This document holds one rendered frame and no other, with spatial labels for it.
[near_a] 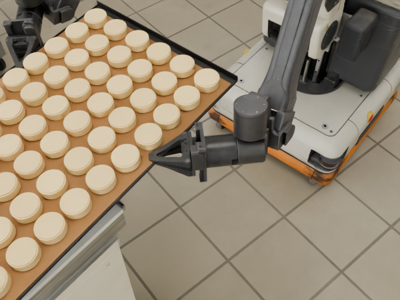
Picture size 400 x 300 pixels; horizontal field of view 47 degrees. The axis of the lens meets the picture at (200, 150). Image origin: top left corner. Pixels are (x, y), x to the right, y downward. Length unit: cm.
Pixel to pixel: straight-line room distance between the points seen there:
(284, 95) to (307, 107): 108
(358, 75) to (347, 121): 19
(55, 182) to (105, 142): 11
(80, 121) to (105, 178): 14
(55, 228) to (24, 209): 7
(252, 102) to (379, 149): 150
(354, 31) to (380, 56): 25
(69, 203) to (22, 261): 11
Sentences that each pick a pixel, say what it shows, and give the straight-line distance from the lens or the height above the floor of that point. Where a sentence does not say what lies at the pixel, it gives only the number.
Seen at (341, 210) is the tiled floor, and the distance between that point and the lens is 199.
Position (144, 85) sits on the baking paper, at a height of 100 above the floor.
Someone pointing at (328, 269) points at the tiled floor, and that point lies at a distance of 186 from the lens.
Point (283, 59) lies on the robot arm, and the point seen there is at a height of 110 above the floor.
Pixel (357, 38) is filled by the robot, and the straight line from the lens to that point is 168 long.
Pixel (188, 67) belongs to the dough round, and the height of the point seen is 102.
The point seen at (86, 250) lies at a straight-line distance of 88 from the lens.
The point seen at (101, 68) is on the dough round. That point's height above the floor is 101.
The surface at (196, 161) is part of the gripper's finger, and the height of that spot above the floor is 101.
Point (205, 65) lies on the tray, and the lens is 96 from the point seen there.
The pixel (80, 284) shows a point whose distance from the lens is 93.
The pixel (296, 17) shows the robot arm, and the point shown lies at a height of 116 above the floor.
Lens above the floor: 165
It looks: 52 degrees down
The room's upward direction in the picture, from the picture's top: straight up
